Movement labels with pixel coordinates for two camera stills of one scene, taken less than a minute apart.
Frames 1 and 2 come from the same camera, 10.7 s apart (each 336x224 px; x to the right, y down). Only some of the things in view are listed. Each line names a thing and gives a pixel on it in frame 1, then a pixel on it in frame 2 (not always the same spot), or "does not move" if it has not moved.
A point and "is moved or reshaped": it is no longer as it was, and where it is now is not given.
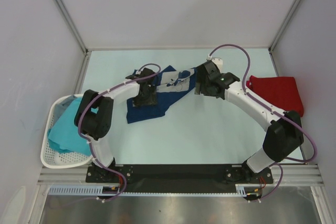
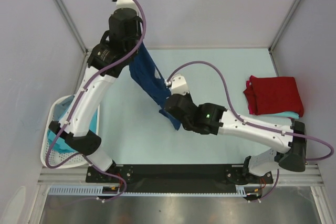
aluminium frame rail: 295,173 does not move
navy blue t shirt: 172,86 is moved or reshaped
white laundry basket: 52,158 does not move
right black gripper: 198,86 → 189,96
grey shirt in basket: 62,105 does not move
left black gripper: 151,100 → 138,27
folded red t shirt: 280,91 does not move
